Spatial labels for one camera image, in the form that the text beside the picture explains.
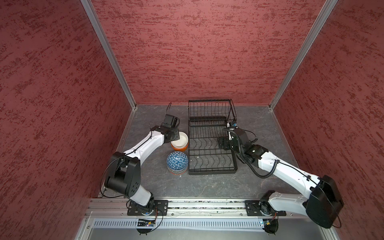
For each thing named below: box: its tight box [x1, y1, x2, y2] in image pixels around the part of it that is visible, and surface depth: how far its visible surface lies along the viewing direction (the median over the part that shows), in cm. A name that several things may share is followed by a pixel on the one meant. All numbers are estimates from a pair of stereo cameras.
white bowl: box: [170, 131, 189, 149], surface depth 94 cm
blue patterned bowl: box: [166, 151, 189, 175], surface depth 83 cm
